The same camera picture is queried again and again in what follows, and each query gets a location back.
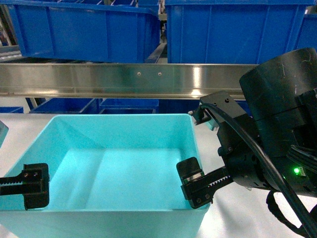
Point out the large blue bin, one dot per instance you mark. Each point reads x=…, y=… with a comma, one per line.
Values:
x=232, y=31
x=84, y=30

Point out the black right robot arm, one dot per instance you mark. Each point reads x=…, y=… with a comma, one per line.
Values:
x=282, y=97

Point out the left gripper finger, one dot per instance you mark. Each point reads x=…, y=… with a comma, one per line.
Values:
x=32, y=183

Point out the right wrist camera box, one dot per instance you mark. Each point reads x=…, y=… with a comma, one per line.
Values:
x=212, y=107

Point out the large blue bin left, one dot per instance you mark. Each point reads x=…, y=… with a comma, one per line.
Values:
x=84, y=30

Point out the stainless steel shelf rail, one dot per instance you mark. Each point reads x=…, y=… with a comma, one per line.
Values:
x=102, y=80

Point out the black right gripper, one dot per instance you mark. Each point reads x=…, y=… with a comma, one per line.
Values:
x=241, y=166

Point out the teal plastic bin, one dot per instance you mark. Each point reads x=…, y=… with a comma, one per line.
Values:
x=111, y=176

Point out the large blue bin right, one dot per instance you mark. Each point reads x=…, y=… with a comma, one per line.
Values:
x=232, y=31

